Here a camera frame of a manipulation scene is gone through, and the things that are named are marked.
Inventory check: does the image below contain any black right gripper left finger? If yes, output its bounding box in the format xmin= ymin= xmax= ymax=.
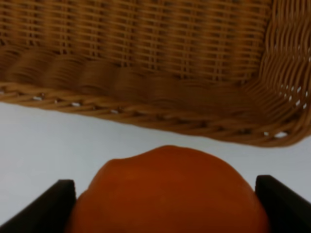
xmin=0 ymin=180 xmax=76 ymax=233

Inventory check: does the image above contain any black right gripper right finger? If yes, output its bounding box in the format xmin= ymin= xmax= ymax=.
xmin=255 ymin=175 xmax=311 ymax=233

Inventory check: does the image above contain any orange tangerine fruit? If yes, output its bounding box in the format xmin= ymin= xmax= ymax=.
xmin=65 ymin=146 xmax=271 ymax=233

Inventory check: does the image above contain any light brown wicker basket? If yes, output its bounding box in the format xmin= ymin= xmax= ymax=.
xmin=0 ymin=0 xmax=311 ymax=147

